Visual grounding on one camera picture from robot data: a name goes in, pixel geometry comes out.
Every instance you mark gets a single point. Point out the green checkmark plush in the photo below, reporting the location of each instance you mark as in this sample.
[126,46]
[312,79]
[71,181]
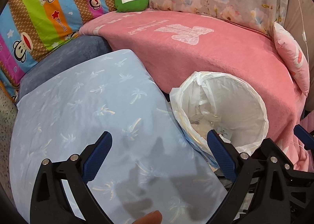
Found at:
[131,5]

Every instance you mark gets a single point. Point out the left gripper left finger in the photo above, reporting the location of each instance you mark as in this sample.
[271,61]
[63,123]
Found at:
[49,203]

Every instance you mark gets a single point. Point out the pink quilted jacket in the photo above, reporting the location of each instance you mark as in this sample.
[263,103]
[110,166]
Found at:
[308,124]

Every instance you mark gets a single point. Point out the dark blue cushion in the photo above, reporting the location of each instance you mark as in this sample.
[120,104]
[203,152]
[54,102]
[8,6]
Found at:
[76,51]

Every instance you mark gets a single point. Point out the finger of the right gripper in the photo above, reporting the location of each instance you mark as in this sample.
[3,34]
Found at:
[304,137]

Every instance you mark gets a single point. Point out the left hand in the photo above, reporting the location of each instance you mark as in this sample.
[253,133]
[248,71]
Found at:
[154,217]

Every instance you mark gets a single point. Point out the colorful monkey striped quilt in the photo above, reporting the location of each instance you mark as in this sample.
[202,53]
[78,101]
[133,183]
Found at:
[32,29]

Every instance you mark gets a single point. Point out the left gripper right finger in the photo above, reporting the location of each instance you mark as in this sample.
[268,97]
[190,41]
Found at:
[259,192]

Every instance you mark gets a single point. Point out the white lined trash bin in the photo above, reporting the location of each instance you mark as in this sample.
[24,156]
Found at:
[243,113]

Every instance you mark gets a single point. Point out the pink cartoon pillow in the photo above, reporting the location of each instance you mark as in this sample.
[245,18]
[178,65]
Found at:
[293,57]

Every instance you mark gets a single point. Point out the light blue palm pillow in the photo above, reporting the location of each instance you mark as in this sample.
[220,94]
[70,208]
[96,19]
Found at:
[141,162]

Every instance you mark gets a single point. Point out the trash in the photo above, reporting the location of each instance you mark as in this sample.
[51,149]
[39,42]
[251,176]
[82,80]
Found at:
[203,121]

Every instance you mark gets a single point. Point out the beige curtain fabric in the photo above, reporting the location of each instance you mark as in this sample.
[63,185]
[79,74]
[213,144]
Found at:
[299,22]

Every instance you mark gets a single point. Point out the pink towel blanket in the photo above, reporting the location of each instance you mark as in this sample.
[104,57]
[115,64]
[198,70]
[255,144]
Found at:
[173,45]

